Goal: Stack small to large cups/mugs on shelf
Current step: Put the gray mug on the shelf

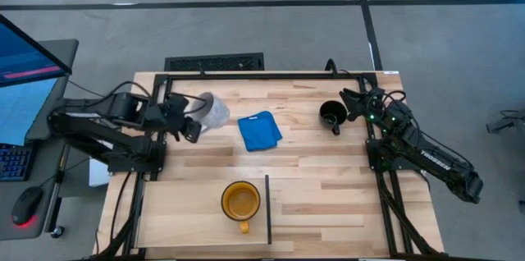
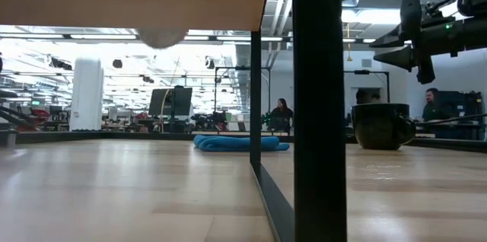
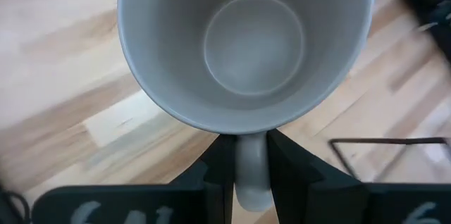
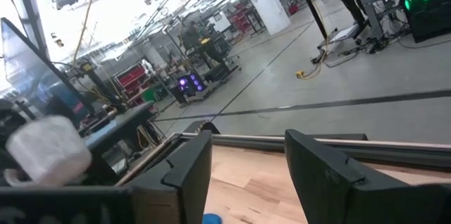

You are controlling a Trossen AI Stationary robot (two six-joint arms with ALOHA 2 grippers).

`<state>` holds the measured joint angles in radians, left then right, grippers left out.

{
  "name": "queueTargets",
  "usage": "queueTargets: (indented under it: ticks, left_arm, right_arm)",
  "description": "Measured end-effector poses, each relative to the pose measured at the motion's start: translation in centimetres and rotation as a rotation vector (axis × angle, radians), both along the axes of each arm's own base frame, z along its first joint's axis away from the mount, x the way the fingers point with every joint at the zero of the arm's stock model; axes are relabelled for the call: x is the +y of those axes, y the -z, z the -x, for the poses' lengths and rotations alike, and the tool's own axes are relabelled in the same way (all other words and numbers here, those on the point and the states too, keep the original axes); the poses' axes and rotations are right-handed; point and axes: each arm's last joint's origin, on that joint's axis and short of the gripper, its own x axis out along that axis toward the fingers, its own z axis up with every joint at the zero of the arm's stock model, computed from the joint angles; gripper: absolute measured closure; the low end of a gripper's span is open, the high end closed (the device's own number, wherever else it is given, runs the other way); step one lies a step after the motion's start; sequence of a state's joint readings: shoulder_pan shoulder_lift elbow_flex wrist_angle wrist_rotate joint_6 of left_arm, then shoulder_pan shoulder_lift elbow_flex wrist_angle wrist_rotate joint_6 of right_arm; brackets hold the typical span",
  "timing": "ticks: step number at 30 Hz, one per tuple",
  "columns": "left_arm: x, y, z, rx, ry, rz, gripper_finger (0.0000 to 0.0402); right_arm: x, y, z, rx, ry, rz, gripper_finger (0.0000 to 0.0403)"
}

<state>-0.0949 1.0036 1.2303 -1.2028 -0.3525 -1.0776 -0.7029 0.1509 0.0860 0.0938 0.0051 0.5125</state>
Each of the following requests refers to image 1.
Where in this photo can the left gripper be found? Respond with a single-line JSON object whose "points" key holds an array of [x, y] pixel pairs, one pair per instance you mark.
{"points": [[172, 115]]}

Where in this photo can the black mug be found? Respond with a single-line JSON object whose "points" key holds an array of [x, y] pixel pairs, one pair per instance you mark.
{"points": [[333, 113]]}

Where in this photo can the black table frame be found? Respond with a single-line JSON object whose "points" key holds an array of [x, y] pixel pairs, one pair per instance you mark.
{"points": [[266, 76]]}

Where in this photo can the grey side desk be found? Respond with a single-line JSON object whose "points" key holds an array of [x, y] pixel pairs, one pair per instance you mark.
{"points": [[61, 60]]}

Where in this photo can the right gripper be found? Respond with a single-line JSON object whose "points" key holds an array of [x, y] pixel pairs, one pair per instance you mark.
{"points": [[371, 107]]}

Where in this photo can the wooden shelf with black frame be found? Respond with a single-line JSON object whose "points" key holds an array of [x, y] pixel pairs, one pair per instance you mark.
{"points": [[180, 212]]}

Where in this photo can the black floor grille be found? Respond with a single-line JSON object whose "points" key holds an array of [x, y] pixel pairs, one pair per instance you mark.
{"points": [[213, 62]]}

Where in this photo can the black computer mouse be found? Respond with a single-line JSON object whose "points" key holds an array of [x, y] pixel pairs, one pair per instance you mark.
{"points": [[26, 205]]}

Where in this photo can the white box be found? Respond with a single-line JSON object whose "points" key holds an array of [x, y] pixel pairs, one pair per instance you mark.
{"points": [[98, 175]]}

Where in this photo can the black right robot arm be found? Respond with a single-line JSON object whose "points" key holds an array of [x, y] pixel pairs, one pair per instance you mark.
{"points": [[426, 154]]}

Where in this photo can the black keyboard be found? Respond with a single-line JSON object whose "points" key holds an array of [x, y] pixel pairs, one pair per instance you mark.
{"points": [[14, 162]]}

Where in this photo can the desk caster wheel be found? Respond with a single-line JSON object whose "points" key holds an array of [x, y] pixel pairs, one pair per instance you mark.
{"points": [[57, 232]]}

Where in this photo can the yellow mug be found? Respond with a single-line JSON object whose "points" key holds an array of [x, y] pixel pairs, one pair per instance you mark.
{"points": [[240, 203]]}

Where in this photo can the blue cloth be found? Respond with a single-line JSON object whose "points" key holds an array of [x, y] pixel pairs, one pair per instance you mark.
{"points": [[259, 131]]}

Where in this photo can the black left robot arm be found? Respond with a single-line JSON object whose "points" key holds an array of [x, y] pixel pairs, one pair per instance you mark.
{"points": [[106, 129]]}

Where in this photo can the grey patterned mug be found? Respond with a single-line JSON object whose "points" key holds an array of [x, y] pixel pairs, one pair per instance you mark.
{"points": [[215, 113]]}

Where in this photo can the computer monitor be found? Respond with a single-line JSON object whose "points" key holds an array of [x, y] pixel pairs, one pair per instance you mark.
{"points": [[24, 56]]}

